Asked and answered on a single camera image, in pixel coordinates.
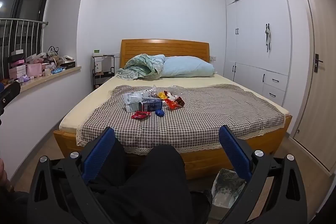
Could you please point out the cream mattress sheet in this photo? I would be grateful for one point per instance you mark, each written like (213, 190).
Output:
(89, 100)

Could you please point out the small blue packet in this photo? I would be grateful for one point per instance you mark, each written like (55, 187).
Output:
(159, 113)

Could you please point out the pile of boxes and cosmetics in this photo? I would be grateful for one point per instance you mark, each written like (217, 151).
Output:
(55, 61)

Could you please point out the orange wrapper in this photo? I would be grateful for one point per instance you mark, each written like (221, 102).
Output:
(162, 95)

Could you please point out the white milk carton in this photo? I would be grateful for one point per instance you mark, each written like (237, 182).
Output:
(131, 103)

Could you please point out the trash bin with patterned bag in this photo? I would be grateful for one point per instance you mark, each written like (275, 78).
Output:
(225, 187)

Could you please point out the brown checked blanket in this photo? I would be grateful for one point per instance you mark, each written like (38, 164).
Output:
(210, 113)

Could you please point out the light blue pillow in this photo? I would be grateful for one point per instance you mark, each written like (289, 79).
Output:
(186, 66)

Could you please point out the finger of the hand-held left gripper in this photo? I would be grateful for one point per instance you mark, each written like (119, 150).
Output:
(10, 94)

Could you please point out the white wardrobe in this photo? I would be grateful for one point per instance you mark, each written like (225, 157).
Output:
(252, 29)

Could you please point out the person's left hand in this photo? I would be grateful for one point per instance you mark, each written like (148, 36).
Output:
(4, 174)

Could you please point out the hanging grey cloth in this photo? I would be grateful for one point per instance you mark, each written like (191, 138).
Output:
(267, 37)

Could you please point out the wooden windowsill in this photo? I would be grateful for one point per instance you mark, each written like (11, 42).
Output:
(52, 77)

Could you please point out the person's black pants legs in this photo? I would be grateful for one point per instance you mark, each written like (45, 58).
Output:
(157, 187)

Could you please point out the red snack packet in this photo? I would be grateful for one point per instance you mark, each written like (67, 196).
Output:
(172, 103)

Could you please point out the pink paper bag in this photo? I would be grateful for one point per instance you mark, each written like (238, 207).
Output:
(34, 70)

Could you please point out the wooden bed frame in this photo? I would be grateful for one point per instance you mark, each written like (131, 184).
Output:
(199, 163)

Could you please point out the black bedside rack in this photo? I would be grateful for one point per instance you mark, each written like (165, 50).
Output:
(93, 74)

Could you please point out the light wooden door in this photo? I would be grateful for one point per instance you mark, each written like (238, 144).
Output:
(320, 108)

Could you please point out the white metal railing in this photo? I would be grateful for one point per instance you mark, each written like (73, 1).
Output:
(23, 35)

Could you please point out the green display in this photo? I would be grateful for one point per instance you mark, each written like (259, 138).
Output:
(97, 51)

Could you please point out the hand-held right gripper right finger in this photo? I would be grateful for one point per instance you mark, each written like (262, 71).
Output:
(233, 153)

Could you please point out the red wrapper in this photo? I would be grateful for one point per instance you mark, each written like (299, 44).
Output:
(140, 115)

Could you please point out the green floral quilt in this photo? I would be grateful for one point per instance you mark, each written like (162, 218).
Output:
(141, 66)

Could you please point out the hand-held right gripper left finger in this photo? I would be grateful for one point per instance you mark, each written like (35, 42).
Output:
(98, 154)

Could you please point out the dark blue carton box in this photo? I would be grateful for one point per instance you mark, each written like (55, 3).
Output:
(152, 104)

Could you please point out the clear plastic packaging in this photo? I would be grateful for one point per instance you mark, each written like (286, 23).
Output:
(177, 89)

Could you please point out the white box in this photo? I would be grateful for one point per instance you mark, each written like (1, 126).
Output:
(103, 65)

